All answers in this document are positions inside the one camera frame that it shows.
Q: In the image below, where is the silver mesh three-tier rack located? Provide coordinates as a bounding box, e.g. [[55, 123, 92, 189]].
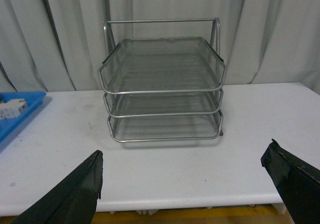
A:
[[98, 17, 227, 143]]

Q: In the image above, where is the grey curtain backdrop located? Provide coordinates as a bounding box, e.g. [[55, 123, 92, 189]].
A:
[[0, 0, 320, 92]]

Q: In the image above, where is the blue plastic tray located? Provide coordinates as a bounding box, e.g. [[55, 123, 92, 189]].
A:
[[0, 91, 47, 150]]

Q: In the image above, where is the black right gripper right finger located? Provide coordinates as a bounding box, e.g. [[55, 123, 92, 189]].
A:
[[260, 139, 320, 224]]

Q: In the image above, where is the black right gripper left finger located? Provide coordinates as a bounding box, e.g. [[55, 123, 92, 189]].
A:
[[12, 150, 103, 224]]

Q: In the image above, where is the white circuit breaker switch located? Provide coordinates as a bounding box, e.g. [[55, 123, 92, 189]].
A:
[[0, 98, 28, 120]]

